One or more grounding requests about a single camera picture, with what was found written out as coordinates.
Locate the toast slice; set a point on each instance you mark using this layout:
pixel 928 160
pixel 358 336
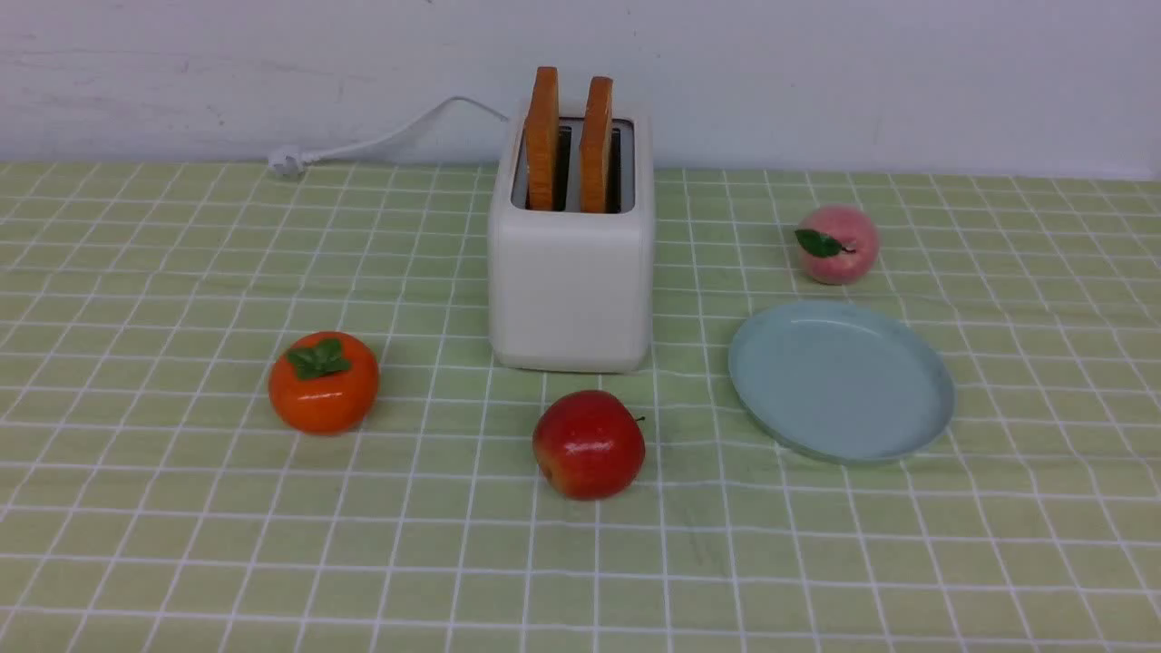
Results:
pixel 542 139
pixel 595 146

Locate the white two-slot toaster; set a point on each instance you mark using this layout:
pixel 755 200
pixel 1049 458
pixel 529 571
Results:
pixel 571 291

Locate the red apple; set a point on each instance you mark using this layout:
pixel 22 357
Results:
pixel 589 446

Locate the orange persimmon with green leaves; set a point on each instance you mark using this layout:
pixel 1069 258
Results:
pixel 325 383

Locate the light blue round plate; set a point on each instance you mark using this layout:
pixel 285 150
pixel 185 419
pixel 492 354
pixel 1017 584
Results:
pixel 840 383

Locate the pink peach with green leaf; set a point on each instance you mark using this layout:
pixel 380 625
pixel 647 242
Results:
pixel 837 244

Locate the green checkered tablecloth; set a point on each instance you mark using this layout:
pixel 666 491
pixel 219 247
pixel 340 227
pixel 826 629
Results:
pixel 154 502

